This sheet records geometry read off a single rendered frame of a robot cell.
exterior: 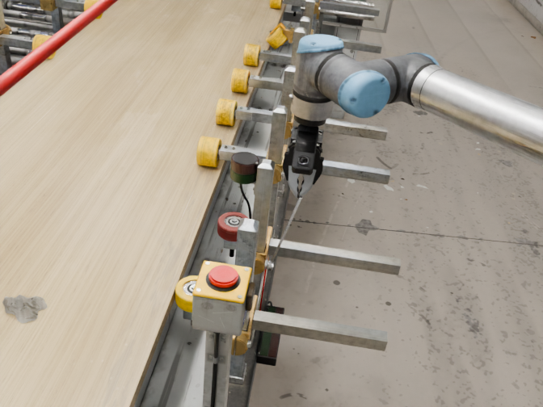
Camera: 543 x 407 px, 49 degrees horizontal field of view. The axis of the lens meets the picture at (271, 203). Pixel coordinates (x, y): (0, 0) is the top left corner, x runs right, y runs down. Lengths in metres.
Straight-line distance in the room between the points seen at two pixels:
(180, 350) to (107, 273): 0.32
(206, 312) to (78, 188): 0.83
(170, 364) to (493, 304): 1.72
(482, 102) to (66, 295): 0.87
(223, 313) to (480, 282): 2.22
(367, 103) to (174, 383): 0.78
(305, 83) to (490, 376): 1.62
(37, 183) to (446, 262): 1.99
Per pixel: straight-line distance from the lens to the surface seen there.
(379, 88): 1.15
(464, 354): 2.57
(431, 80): 1.18
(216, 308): 0.82
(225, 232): 1.43
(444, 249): 3.07
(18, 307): 1.28
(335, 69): 1.17
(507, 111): 1.08
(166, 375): 1.49
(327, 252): 1.47
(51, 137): 1.82
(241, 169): 1.29
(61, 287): 1.31
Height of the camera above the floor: 1.78
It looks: 35 degrees down
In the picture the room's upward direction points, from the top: 7 degrees clockwise
